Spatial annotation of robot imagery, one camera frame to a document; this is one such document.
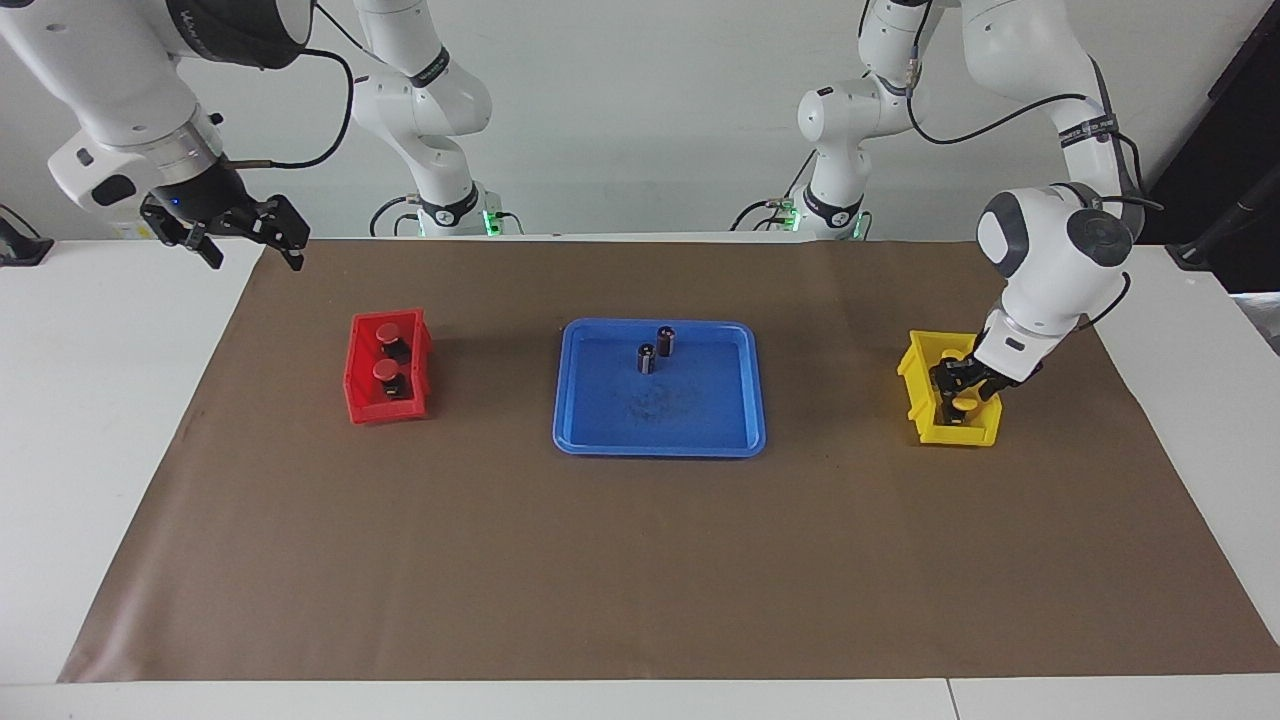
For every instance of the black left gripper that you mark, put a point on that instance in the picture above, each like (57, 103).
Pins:
(965, 372)

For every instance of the brown paper table mat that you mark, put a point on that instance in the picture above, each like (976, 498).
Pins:
(640, 560)

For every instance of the black panel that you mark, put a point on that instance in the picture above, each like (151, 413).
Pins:
(1230, 150)

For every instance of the dark grey stand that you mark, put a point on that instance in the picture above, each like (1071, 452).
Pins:
(1190, 257)

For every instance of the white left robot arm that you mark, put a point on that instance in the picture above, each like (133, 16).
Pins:
(1050, 270)

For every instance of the red plastic storage bin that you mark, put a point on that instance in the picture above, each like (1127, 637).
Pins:
(360, 400)

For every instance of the yellow plastic storage bin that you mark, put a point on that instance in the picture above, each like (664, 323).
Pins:
(975, 435)

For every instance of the black desk device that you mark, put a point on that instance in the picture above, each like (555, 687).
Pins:
(20, 250)

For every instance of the yellow push button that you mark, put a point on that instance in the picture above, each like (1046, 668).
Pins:
(966, 404)

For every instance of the red push button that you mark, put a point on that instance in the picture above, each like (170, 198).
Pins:
(385, 369)
(389, 331)

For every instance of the grey metal object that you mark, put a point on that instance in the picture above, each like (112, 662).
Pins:
(1262, 315)

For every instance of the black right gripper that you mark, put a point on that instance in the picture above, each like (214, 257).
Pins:
(200, 200)

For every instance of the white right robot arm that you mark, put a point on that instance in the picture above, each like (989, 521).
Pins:
(110, 90)

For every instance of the blue plastic tray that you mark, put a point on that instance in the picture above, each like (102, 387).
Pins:
(700, 420)

